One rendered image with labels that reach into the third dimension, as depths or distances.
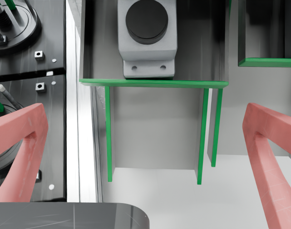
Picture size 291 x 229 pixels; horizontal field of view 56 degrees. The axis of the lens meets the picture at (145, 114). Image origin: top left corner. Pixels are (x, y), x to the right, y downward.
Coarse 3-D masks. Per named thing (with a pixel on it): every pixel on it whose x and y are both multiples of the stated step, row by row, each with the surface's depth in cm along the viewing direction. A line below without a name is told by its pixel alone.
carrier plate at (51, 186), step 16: (16, 80) 53; (32, 80) 53; (48, 80) 53; (64, 80) 54; (0, 96) 52; (16, 96) 52; (32, 96) 52; (48, 96) 52; (64, 96) 52; (48, 112) 50; (64, 112) 50; (48, 128) 49; (64, 128) 49; (48, 144) 47; (64, 144) 47; (48, 160) 46; (64, 160) 46; (0, 176) 45; (48, 176) 45; (64, 176) 45; (32, 192) 43; (48, 192) 43; (64, 192) 43
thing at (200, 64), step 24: (96, 0) 27; (192, 0) 26; (216, 0) 26; (96, 24) 26; (192, 24) 26; (216, 24) 26; (96, 48) 26; (192, 48) 26; (216, 48) 26; (96, 72) 26; (120, 72) 26; (192, 72) 26; (216, 72) 26
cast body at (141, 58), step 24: (120, 0) 20; (144, 0) 19; (168, 0) 20; (120, 24) 20; (144, 24) 19; (168, 24) 20; (120, 48) 20; (144, 48) 20; (168, 48) 20; (144, 72) 23; (168, 72) 23
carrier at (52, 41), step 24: (0, 0) 64; (24, 0) 64; (48, 0) 64; (0, 24) 56; (24, 24) 58; (48, 24) 60; (0, 48) 55; (24, 48) 57; (48, 48) 57; (0, 72) 54; (24, 72) 54
